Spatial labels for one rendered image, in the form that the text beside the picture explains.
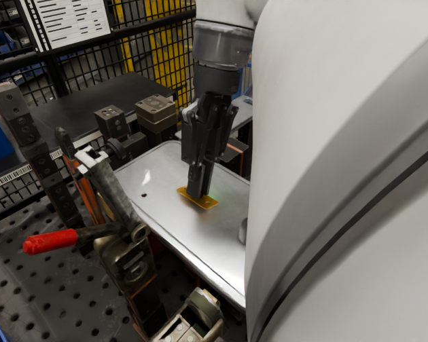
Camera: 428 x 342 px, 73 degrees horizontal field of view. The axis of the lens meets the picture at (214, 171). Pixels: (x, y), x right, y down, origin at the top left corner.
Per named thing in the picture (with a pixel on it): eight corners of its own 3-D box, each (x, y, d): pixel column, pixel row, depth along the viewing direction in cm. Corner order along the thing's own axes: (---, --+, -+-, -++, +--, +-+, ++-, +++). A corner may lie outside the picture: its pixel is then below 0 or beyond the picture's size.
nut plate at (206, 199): (219, 203, 55) (220, 198, 54) (206, 210, 52) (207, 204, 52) (188, 185, 59) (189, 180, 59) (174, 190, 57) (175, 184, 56)
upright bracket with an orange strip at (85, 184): (136, 294, 73) (69, 133, 39) (132, 298, 72) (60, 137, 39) (129, 287, 74) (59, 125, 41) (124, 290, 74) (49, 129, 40)
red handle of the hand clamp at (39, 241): (145, 224, 44) (34, 250, 31) (141, 237, 45) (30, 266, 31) (129, 210, 46) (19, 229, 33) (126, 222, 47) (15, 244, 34)
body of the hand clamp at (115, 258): (171, 321, 68) (149, 235, 44) (149, 345, 64) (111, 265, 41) (155, 305, 71) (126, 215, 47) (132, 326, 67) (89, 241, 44)
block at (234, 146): (248, 216, 91) (257, 147, 72) (225, 239, 85) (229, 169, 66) (225, 201, 96) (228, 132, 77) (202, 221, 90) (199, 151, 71)
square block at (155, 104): (186, 197, 98) (176, 102, 73) (168, 210, 93) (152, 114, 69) (170, 185, 102) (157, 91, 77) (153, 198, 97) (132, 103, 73)
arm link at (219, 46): (265, 33, 44) (257, 73, 47) (221, 26, 49) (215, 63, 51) (230, 24, 37) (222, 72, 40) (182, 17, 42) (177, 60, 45)
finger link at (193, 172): (201, 155, 50) (189, 159, 48) (197, 181, 52) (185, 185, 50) (195, 153, 51) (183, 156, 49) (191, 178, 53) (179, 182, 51)
